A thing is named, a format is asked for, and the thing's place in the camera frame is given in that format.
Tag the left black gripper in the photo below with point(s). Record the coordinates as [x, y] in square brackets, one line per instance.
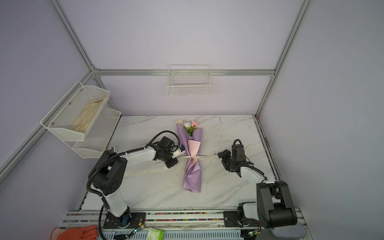
[173, 161]

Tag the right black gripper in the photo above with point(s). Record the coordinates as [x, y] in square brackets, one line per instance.
[223, 155]

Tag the white blue fake flower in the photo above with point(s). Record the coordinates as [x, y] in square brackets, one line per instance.
[187, 124]

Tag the purple pink wrapping paper sheet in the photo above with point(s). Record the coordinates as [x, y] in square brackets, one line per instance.
[191, 139]

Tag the red pink fake rose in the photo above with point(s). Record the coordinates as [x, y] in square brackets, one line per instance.
[194, 124]

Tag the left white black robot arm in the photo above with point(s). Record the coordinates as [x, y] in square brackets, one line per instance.
[106, 177]

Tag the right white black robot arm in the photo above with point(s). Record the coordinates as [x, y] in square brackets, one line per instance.
[273, 207]

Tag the lower white mesh shelf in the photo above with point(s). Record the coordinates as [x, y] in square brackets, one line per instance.
[99, 135]

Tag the white mesh shelf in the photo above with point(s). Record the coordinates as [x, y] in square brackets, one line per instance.
[60, 118]
[99, 135]

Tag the green white label card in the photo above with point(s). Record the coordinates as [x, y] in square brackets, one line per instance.
[155, 234]

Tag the beige cloth in shelf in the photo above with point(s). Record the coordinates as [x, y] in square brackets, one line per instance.
[84, 120]

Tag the grey foam pad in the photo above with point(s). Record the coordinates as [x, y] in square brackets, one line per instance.
[293, 232]

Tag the upper white mesh shelf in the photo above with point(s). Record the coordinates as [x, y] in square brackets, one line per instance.
[60, 118]

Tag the orange rubber glove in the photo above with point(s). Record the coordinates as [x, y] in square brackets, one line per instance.
[84, 233]

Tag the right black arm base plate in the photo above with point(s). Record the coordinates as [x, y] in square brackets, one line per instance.
[233, 219]

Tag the white wire wall basket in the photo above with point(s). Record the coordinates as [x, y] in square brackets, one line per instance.
[188, 80]

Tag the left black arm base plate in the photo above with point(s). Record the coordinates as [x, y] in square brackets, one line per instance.
[129, 220]

